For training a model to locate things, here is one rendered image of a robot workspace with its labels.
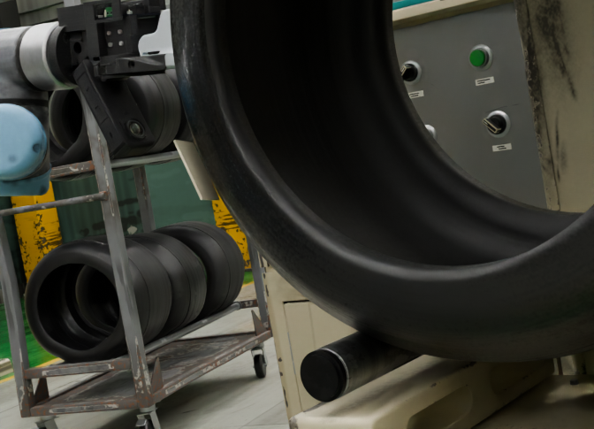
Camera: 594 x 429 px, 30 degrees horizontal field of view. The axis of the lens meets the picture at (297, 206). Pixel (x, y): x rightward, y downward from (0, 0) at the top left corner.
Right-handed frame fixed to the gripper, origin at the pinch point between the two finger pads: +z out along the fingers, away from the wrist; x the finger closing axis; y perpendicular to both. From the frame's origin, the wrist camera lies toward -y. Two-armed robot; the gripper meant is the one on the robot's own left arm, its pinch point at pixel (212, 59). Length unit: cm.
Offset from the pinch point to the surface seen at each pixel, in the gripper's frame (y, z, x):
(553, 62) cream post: -3.5, 25.9, 24.1
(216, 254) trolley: -87, -266, 305
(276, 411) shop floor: -147, -212, 272
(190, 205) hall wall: -137, -693, 767
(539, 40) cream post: -1.1, 24.5, 24.1
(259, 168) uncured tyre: -9.7, 13.9, -11.8
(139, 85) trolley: -4, -267, 267
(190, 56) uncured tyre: 0.4, 7.6, -12.0
